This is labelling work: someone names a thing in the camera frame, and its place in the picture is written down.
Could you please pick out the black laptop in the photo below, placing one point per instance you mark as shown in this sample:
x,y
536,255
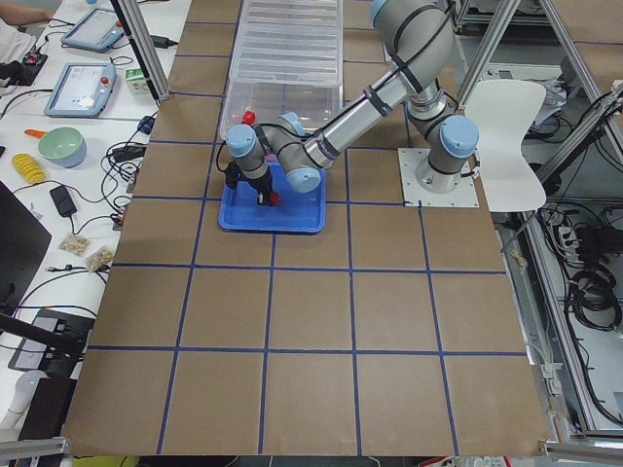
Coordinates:
x,y
24,244

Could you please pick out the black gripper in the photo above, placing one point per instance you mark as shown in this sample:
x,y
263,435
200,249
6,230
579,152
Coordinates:
x,y
263,185

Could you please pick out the far teach pendant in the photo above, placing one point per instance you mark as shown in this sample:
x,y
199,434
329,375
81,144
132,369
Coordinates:
x,y
98,31

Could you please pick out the black power adapter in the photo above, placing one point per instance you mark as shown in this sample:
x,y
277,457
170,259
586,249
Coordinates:
x,y
63,201

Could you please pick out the yellow toy corn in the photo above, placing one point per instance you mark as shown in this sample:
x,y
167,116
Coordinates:
x,y
28,168

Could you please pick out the clear plastic storage box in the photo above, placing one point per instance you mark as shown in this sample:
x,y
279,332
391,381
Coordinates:
x,y
314,106

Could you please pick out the clear plastic box lid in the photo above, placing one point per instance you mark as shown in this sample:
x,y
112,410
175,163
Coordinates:
x,y
289,43

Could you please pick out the near teach pendant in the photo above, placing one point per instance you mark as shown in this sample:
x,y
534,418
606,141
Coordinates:
x,y
82,90

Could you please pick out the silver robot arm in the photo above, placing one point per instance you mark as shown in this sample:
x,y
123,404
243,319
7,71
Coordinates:
x,y
418,36

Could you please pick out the teach pendant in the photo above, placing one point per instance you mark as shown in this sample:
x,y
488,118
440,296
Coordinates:
x,y
82,90
98,31

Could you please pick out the brown grid table mat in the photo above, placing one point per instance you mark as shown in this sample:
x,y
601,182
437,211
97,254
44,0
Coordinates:
x,y
391,332

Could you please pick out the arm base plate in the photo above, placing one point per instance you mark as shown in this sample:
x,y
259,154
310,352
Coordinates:
x,y
423,187

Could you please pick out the green and blue bowl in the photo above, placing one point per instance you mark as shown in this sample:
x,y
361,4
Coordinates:
x,y
64,146

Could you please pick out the white plastic chair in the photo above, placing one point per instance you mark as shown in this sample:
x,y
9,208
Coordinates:
x,y
503,110

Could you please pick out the toy carrot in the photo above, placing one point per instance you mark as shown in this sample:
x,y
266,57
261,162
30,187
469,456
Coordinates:
x,y
35,133

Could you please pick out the red block in box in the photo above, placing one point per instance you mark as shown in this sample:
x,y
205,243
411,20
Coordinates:
x,y
248,118

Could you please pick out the green white carton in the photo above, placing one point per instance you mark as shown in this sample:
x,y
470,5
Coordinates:
x,y
136,81

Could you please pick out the blue plastic tray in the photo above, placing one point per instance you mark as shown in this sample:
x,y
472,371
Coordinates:
x,y
296,213

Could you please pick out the aluminium frame post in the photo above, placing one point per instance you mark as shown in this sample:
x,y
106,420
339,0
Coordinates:
x,y
135,28

